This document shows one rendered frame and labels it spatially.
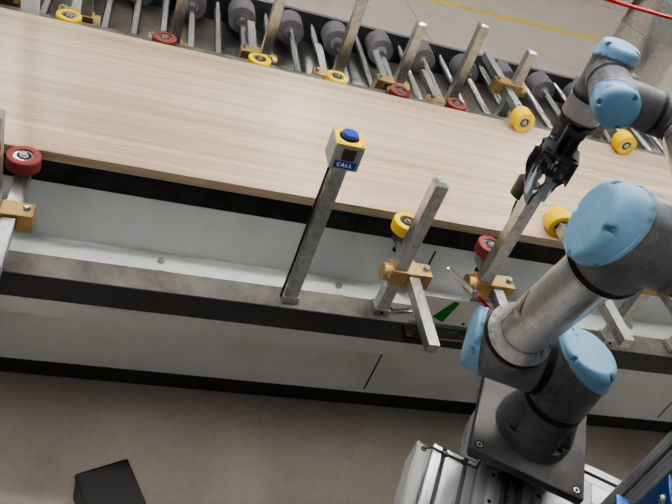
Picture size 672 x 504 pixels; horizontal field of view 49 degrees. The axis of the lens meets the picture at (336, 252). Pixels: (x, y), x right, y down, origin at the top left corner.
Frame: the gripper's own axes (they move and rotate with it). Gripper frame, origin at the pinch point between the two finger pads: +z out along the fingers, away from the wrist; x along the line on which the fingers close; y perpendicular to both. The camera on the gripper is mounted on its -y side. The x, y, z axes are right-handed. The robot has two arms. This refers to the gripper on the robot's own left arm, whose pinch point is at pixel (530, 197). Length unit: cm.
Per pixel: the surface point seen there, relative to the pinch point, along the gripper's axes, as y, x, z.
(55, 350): -2, -102, 116
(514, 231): -29.5, 5.7, 26.1
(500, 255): -29.6, 5.8, 34.5
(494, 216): -59, 3, 41
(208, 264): -17, -66, 69
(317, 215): -7, -41, 32
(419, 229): -18.7, -16.8, 30.5
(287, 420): -30, -28, 132
